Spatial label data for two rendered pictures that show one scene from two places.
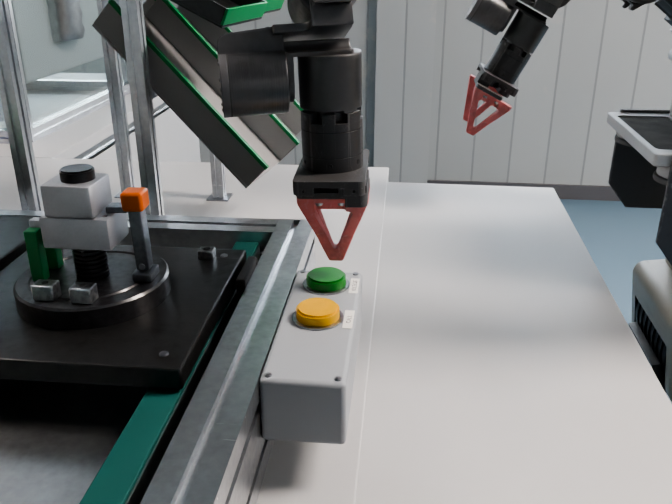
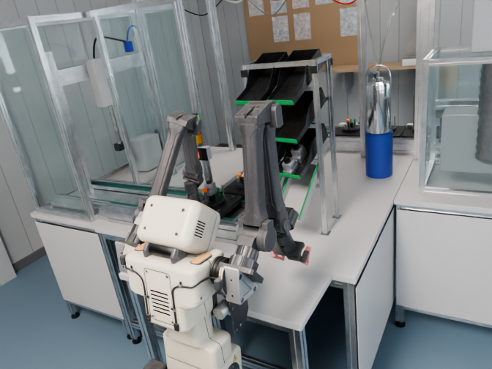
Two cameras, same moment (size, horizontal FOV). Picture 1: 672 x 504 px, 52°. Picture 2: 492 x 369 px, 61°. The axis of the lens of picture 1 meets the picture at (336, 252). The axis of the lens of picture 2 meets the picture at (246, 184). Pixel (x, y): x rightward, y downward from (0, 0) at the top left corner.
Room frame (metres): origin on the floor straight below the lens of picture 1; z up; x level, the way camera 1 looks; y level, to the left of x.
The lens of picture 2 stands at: (1.66, -1.47, 1.87)
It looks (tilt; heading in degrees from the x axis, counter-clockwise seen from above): 22 degrees down; 117
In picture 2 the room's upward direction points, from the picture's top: 8 degrees counter-clockwise
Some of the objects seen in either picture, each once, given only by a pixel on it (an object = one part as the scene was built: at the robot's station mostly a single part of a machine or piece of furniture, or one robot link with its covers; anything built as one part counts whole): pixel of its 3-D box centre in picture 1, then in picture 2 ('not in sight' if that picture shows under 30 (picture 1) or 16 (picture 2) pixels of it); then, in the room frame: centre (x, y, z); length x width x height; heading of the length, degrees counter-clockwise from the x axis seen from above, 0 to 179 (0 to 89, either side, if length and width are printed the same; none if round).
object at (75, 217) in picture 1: (71, 204); (211, 186); (0.60, 0.24, 1.06); 0.08 x 0.04 x 0.07; 84
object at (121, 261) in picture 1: (94, 284); (212, 200); (0.60, 0.23, 0.98); 0.14 x 0.14 x 0.02
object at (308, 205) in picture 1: (335, 211); not in sight; (0.65, 0.00, 1.03); 0.07 x 0.07 x 0.09; 85
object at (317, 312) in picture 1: (317, 316); not in sight; (0.57, 0.02, 0.96); 0.04 x 0.04 x 0.02
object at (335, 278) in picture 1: (326, 283); not in sight; (0.64, 0.01, 0.96); 0.04 x 0.04 x 0.02
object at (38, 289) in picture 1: (46, 290); not in sight; (0.55, 0.25, 1.00); 0.02 x 0.01 x 0.02; 84
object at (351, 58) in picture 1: (323, 79); (191, 186); (0.63, 0.01, 1.17); 0.07 x 0.06 x 0.07; 100
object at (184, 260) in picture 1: (97, 302); (213, 204); (0.60, 0.23, 0.96); 0.24 x 0.24 x 0.02; 84
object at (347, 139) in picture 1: (332, 145); (193, 198); (0.64, 0.00, 1.10); 0.10 x 0.07 x 0.07; 175
